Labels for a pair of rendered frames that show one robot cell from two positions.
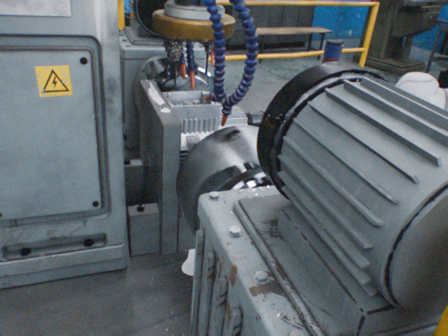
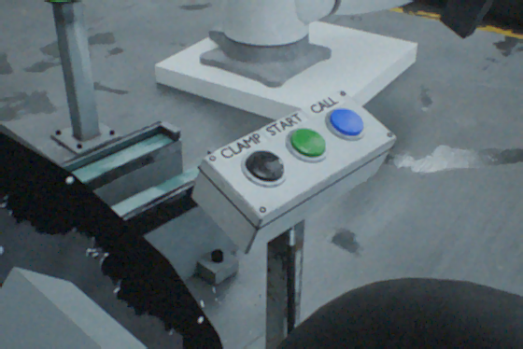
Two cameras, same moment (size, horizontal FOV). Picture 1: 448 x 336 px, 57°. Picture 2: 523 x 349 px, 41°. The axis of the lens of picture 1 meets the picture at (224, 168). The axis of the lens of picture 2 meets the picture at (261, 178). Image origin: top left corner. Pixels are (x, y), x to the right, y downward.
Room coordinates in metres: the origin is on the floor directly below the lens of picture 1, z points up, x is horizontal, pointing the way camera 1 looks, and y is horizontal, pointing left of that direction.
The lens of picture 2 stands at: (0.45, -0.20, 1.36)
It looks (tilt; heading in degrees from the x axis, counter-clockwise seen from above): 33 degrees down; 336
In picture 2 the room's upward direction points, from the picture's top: 1 degrees clockwise
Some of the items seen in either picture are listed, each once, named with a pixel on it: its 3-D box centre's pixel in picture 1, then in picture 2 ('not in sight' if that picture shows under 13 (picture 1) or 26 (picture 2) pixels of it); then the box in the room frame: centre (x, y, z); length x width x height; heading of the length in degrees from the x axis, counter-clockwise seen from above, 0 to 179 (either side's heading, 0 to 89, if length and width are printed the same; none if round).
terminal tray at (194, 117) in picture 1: (190, 112); not in sight; (0.94, 0.10, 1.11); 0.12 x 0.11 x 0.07; 112
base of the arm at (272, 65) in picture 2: not in sight; (257, 42); (1.55, -0.68, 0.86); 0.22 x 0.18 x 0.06; 28
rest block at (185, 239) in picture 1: (185, 223); not in sight; (0.83, 0.08, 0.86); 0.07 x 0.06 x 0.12; 22
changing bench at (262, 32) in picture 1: (287, 45); not in sight; (6.31, -0.77, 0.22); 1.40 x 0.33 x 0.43; 121
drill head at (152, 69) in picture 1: (174, 93); not in sight; (1.27, 0.18, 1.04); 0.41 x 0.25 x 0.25; 22
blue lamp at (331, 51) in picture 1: (333, 50); not in sight; (1.44, -0.33, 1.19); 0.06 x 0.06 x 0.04
